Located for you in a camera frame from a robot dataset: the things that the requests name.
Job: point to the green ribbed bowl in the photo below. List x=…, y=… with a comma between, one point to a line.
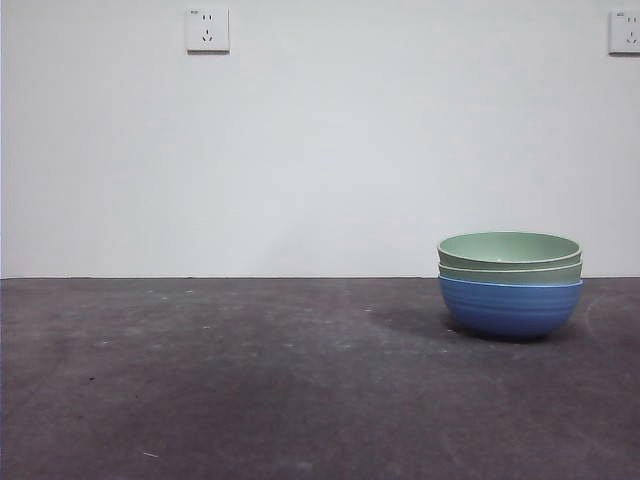
x=510, y=276
x=505, y=247

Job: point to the blue ribbed bowl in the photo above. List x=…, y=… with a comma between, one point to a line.
x=510, y=312

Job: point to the white wall socket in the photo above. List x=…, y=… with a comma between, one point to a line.
x=208, y=30
x=625, y=32

